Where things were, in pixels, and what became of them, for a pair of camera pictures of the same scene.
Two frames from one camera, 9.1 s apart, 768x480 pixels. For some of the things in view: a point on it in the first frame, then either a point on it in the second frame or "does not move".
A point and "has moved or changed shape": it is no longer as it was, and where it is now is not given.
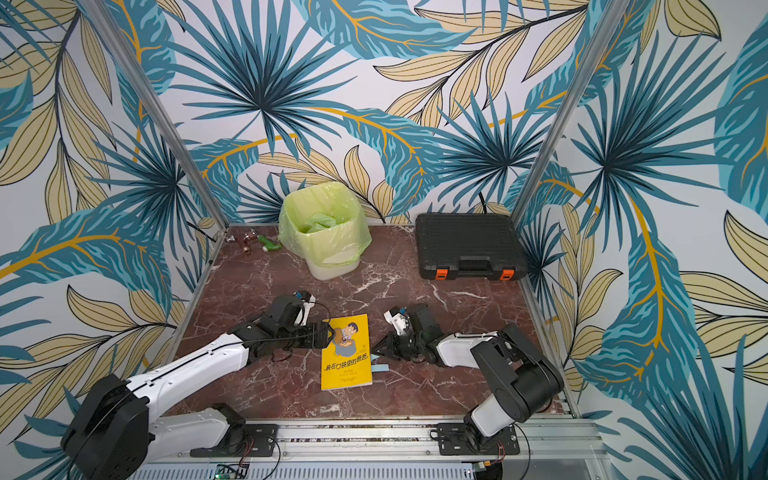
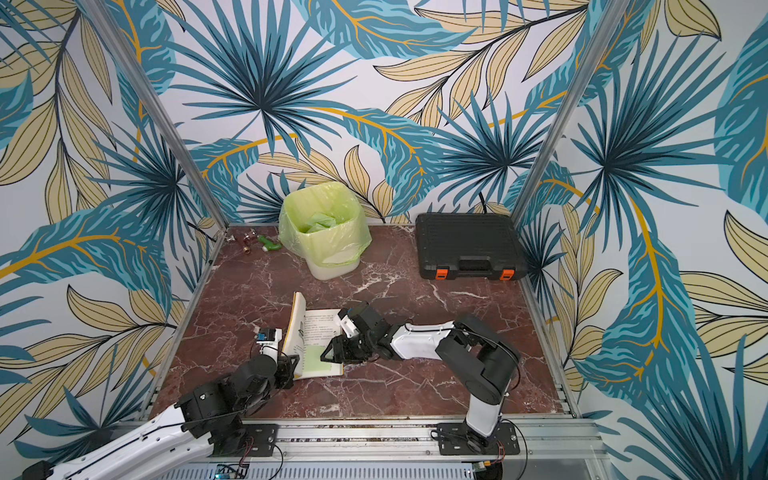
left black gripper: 313,342 -> 286,368
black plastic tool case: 469,246 does not move
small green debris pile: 268,245 does not move
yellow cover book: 346,361 has moved or changed shape
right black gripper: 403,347 -> 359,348
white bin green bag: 324,224 does not move
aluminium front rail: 563,442 does not move
